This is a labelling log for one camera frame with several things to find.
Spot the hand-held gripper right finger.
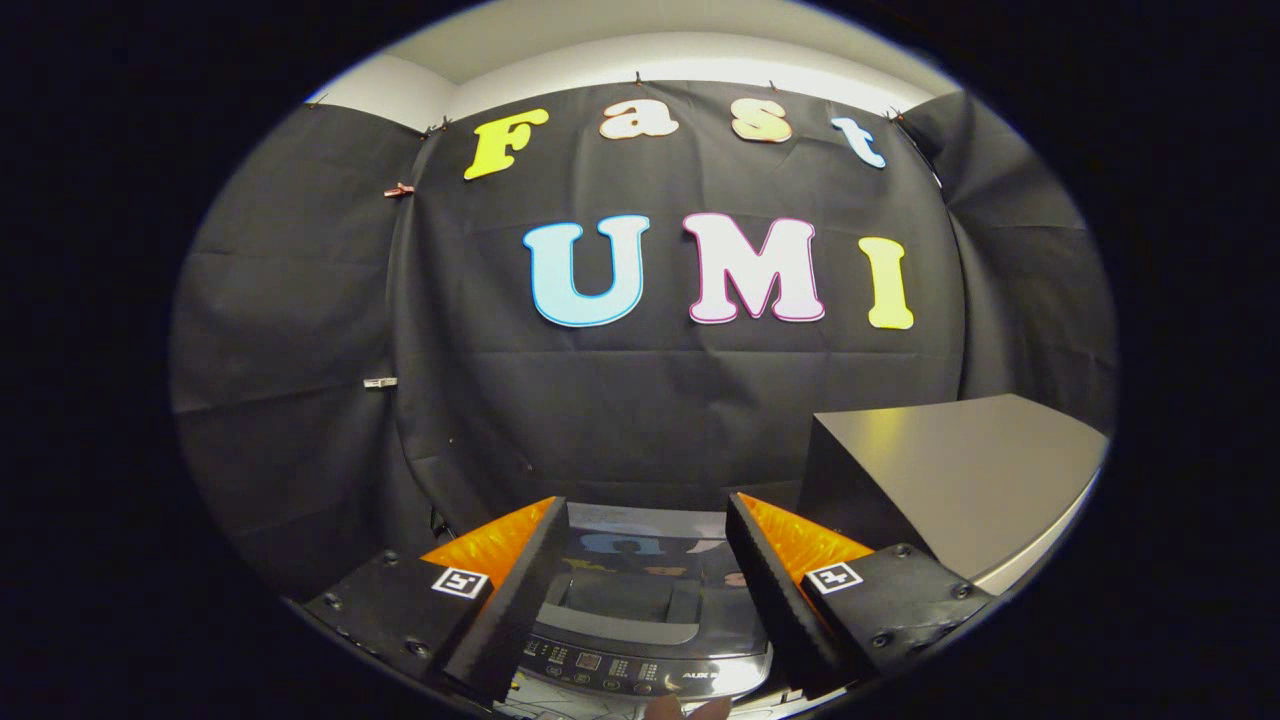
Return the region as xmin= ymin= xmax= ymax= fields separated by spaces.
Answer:
xmin=724 ymin=490 xmax=997 ymax=701

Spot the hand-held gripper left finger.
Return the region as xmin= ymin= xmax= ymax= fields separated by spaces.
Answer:
xmin=300 ymin=495 xmax=571 ymax=705

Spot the grey washing machine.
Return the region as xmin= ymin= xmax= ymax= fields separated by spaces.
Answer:
xmin=505 ymin=500 xmax=803 ymax=703

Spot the grey cabinet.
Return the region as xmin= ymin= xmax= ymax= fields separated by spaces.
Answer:
xmin=795 ymin=393 xmax=1111 ymax=598

